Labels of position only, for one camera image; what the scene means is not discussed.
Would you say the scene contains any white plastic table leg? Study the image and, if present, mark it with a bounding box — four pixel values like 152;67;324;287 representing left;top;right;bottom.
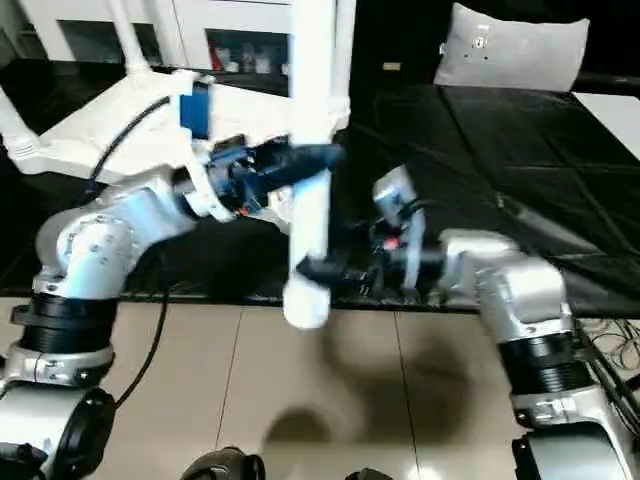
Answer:
330;0;358;133
282;0;338;332
0;85;47;163
106;0;153;79

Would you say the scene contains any white plastic table top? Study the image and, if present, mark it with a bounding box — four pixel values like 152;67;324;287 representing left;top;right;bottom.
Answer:
5;68;353;239

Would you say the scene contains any white glass-door cabinet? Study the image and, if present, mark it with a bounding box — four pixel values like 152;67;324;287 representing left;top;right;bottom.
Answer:
18;0;301;77

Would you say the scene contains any black table mat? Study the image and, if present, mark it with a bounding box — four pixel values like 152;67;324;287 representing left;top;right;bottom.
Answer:
0;58;640;316

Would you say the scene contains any black tall cabinet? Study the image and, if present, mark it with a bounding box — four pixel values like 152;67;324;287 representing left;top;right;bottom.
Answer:
352;0;461;86

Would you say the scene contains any black robot foot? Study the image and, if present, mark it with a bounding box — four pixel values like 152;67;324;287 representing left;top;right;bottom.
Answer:
180;447;267;480
345;467;397;480

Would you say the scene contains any light grey cushion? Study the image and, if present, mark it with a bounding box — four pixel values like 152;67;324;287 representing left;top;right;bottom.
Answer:
434;2;591;93

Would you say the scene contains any white flat sheet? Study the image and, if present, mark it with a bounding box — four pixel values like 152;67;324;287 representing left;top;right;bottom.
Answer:
570;90;640;163

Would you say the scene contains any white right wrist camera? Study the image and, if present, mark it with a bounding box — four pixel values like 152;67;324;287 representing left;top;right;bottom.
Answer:
371;165;423;239

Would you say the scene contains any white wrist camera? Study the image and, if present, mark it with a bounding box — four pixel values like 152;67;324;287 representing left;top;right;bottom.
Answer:
371;165;423;239
172;70;219;196

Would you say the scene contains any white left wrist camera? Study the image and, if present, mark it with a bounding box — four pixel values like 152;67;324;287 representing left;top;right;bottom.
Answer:
172;70;219;196

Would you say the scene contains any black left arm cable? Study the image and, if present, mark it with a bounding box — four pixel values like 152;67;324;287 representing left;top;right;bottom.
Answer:
85;95;183;409

